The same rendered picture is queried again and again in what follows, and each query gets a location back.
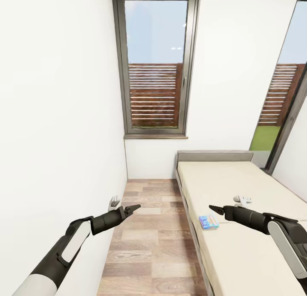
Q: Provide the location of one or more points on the door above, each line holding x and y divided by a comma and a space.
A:
286, 94

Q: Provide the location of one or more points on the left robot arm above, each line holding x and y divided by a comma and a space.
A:
48, 275

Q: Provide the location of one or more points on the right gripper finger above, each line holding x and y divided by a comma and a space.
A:
219, 210

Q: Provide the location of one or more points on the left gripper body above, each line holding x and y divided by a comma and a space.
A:
113, 218

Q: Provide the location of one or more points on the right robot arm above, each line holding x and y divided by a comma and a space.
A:
288, 234

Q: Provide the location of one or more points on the board game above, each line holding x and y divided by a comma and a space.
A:
209, 221

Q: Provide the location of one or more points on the bed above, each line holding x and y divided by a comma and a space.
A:
237, 260

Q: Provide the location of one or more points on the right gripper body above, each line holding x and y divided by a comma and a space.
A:
238, 214

